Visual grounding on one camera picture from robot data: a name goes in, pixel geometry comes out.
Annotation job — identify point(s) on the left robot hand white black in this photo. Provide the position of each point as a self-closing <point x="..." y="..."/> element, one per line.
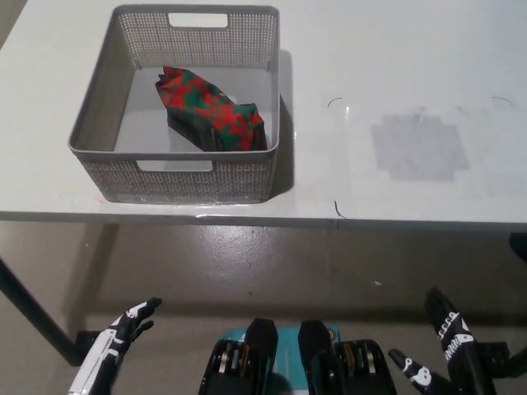
<point x="107" y="349"/>

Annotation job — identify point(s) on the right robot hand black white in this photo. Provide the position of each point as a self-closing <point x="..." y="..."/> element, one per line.
<point x="461" y="354"/>

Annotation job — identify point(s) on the red green coffee bean bag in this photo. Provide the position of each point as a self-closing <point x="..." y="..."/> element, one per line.
<point x="206" y="111"/>

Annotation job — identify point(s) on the black slanted table leg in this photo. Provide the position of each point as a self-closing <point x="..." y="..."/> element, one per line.
<point x="37" y="312"/>

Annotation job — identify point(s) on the black table leg stub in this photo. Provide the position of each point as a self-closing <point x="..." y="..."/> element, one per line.
<point x="519" y="247"/>

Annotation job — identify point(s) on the robot body black teal blocks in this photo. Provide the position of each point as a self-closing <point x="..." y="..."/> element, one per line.
<point x="263" y="362"/>

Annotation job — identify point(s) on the grey perforated plastic basket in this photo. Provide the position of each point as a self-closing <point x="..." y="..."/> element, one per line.
<point x="123" y="123"/>

